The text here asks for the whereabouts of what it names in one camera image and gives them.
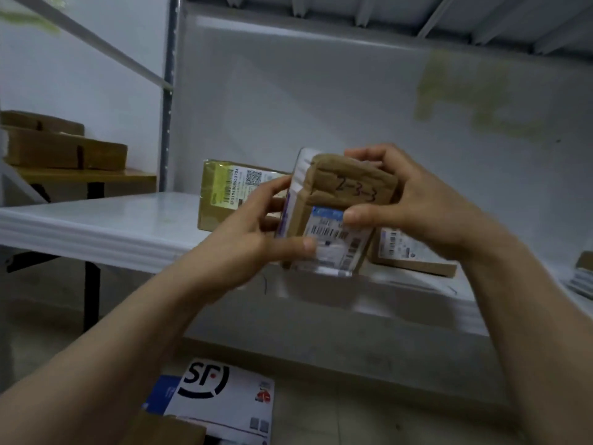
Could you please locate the wooden table with black legs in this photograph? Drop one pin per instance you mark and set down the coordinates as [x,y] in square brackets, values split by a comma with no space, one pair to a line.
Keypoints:
[92,176]

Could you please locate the brown taped parcel with handwriting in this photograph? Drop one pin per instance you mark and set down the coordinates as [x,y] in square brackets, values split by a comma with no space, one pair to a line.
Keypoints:
[333,194]

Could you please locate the person's right forearm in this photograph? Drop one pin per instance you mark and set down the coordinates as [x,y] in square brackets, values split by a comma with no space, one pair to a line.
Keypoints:
[542,329]

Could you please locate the white courier envelope black logo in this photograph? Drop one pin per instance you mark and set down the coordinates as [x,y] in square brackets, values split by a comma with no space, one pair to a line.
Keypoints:
[227,403]

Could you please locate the plain brown cardboard box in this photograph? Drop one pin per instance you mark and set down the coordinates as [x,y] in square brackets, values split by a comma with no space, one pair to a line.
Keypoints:
[164,431]

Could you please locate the white metal shelf rack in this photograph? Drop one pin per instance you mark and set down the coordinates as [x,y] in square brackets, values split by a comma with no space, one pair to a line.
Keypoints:
[116,227]

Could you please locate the person's right hand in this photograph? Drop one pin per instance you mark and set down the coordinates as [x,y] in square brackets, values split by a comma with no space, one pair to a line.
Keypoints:
[426,208]

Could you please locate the small parcel with white label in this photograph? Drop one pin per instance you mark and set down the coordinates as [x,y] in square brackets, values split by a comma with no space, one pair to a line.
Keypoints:
[583,275]

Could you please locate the person's left thumb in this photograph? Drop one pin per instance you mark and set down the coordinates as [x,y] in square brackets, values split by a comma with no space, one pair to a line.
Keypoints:
[289,248]

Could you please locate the flat brown parcel white label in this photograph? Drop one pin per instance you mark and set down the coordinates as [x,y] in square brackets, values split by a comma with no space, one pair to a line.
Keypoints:
[412,254]

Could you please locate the yellow taped cardboard parcel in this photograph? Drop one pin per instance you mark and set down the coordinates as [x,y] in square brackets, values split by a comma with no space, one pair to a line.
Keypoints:
[217,189]

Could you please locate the large flat cardboard box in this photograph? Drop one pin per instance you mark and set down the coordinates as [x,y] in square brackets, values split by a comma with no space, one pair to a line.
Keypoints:
[51,150]

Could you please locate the person's right thumb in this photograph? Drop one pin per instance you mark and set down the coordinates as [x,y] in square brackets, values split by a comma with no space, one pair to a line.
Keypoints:
[370,215]

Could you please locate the blue courier envelope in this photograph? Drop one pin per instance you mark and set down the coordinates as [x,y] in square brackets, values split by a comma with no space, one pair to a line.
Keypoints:
[162,393]

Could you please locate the person's left forearm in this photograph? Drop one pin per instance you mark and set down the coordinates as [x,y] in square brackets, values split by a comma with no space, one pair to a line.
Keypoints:
[102,356]

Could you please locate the person's left hand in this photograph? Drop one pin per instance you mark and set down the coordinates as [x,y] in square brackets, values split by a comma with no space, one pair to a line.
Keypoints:
[236,247]

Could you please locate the small flat cardboard box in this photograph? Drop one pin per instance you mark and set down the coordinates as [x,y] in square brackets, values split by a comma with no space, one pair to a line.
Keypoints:
[41,121]

